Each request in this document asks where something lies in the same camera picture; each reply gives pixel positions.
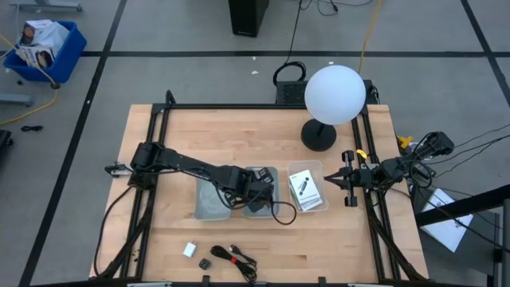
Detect white paper sheet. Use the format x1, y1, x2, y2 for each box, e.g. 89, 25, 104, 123
420, 187, 475, 254

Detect blue plastic tub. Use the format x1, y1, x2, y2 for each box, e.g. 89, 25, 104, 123
2, 19, 88, 85

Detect plain black cable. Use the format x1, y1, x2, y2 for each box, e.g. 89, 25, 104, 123
249, 199, 298, 226

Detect white plastic bag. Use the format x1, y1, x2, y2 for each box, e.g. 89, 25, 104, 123
39, 22, 71, 57

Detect white printed cardboard box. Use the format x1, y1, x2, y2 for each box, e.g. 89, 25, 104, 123
18, 18, 55, 47
16, 45, 56, 69

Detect black metal beam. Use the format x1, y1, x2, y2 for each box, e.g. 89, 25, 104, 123
414, 183, 510, 228

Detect black aluminium table frame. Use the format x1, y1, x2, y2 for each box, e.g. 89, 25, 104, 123
89, 89, 430, 287

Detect black vented equipment box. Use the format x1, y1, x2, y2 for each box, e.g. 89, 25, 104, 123
274, 79, 376, 106

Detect black computer tower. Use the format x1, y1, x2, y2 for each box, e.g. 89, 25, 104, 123
227, 0, 270, 38

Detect yellow power cable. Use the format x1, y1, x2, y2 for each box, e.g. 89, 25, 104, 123
357, 0, 384, 75
0, 33, 61, 127

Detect black cable with red tie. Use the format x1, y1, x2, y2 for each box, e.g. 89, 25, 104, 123
210, 243, 258, 284

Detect white plastic handled bin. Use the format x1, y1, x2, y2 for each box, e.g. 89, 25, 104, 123
241, 165, 281, 219
194, 175, 233, 222

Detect coiled black power cable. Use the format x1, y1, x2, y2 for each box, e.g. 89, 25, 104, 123
272, 0, 308, 87

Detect grey metal furniture foot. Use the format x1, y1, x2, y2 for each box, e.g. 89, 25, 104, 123
10, 0, 84, 13
0, 92, 35, 108

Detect white green product box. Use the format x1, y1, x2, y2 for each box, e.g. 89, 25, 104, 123
288, 168, 324, 212
290, 187, 304, 211

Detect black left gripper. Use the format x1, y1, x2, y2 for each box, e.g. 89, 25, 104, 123
242, 167, 277, 214

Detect white globe table lamp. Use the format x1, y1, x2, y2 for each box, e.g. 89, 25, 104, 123
300, 65, 367, 152

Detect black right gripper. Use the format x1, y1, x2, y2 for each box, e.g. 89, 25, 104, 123
324, 150, 383, 207

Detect clear plastic bin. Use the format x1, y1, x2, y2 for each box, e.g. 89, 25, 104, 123
286, 159, 331, 214

